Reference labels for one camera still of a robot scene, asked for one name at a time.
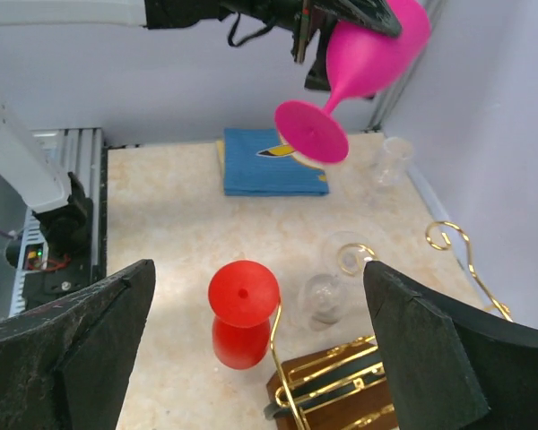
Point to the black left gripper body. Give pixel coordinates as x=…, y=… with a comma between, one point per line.
x=285, y=15

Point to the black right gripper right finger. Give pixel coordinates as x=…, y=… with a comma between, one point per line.
x=450, y=365

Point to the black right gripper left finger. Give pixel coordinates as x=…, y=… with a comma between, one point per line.
x=67, y=364

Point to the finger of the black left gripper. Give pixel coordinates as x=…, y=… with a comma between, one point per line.
x=376, y=15

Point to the magenta plastic wine glass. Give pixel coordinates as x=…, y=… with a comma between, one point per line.
x=359, y=63

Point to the clear wine glass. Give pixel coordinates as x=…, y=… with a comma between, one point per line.
x=325, y=298
x=391, y=162

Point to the red plastic wine glass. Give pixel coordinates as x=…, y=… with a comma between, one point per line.
x=243, y=296

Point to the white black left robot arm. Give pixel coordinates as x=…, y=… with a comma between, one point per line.
x=304, y=19

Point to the gold wire wine glass rack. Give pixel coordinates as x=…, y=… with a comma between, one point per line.
x=353, y=367

